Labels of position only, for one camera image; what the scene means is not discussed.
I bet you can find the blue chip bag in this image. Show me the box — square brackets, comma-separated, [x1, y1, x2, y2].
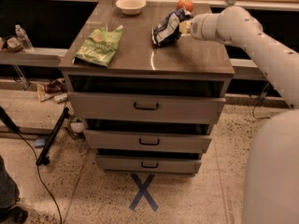
[151, 7, 193, 48]

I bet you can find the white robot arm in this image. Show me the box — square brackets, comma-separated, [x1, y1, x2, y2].
[187, 6, 299, 224]

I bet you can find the white paper bowl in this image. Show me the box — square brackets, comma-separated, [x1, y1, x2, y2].
[116, 0, 147, 15]

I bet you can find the green chip bag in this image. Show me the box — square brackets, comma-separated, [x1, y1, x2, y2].
[73, 25, 123, 67]

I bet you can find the bowl on side shelf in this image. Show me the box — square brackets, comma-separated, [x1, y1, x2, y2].
[0, 36, 22, 52]

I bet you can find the red apple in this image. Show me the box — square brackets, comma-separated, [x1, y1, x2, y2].
[177, 0, 193, 12]

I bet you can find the grey drawer cabinet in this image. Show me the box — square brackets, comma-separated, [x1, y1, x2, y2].
[58, 0, 235, 176]

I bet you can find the middle grey drawer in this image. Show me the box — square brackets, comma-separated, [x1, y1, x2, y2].
[84, 130, 211, 153]

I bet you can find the grey drawer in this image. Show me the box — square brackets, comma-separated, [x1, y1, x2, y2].
[68, 91, 225, 124]
[84, 130, 211, 153]
[95, 155, 201, 175]

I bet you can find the top grey drawer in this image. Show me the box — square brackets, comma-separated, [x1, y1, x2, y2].
[68, 91, 225, 124]

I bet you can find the small white pot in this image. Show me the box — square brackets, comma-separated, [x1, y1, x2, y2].
[70, 117, 85, 133]

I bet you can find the bottom grey drawer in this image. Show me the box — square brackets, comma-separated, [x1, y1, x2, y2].
[95, 155, 201, 175]

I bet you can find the grey side shelf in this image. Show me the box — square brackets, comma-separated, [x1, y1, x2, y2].
[0, 48, 67, 67]

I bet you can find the crumpled snack wrapper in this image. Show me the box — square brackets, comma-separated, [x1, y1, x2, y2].
[36, 78, 65, 102]

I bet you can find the clear water bottle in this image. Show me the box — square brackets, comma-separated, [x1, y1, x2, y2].
[15, 24, 34, 52]

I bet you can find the blue tape cross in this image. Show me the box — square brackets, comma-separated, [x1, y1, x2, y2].
[129, 173, 158, 211]

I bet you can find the black tripod leg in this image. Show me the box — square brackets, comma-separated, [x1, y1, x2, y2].
[36, 107, 69, 166]

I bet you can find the black floor cable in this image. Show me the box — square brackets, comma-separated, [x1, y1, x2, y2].
[14, 131, 64, 224]

